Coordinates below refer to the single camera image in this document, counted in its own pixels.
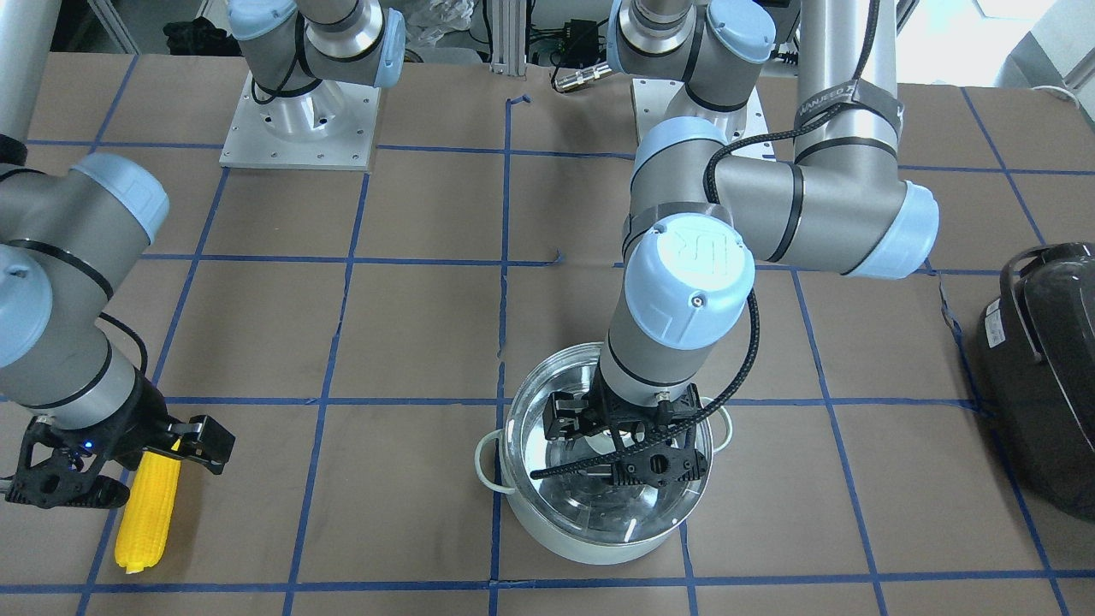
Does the pale green electric pot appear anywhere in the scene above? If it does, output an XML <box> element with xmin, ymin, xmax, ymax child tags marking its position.
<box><xmin>475</xmin><ymin>342</ymin><xmax>735</xmax><ymax>566</ymax></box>

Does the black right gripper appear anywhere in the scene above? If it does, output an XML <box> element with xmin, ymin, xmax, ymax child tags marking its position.
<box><xmin>3</xmin><ymin>374</ymin><xmax>235</xmax><ymax>510</ymax></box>

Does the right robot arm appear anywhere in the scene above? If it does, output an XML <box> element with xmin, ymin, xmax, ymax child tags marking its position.
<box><xmin>1</xmin><ymin>1</ymin><xmax>406</xmax><ymax>508</ymax></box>

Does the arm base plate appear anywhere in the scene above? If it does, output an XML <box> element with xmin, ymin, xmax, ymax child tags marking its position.
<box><xmin>632</xmin><ymin>78</ymin><xmax>769</xmax><ymax>155</ymax></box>
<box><xmin>219</xmin><ymin>77</ymin><xmax>385</xmax><ymax>172</ymax></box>

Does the aluminium frame post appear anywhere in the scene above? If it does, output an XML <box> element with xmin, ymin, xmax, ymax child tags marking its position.
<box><xmin>482</xmin><ymin>0</ymin><xmax>530</xmax><ymax>79</ymax></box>

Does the glass pot lid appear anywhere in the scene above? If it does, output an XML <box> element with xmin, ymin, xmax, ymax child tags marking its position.
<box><xmin>503</xmin><ymin>355</ymin><xmax>713</xmax><ymax>548</ymax></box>

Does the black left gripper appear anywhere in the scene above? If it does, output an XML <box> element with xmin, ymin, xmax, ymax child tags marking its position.
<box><xmin>544</xmin><ymin>376</ymin><xmax>708</xmax><ymax>489</ymax></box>

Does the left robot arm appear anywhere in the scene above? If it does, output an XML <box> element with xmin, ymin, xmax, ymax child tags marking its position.
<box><xmin>530</xmin><ymin>1</ymin><xmax>940</xmax><ymax>489</ymax></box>

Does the black rice cooker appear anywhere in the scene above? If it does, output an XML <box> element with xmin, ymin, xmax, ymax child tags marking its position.
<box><xmin>975</xmin><ymin>242</ymin><xmax>1094</xmax><ymax>521</ymax></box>

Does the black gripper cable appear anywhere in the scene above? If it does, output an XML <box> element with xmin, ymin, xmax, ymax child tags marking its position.
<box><xmin>529</xmin><ymin>0</ymin><xmax>881</xmax><ymax>480</ymax></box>

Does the yellow plastic corn cob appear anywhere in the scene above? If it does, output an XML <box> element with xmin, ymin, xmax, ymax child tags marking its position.
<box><xmin>114</xmin><ymin>451</ymin><xmax>181</xmax><ymax>574</ymax></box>

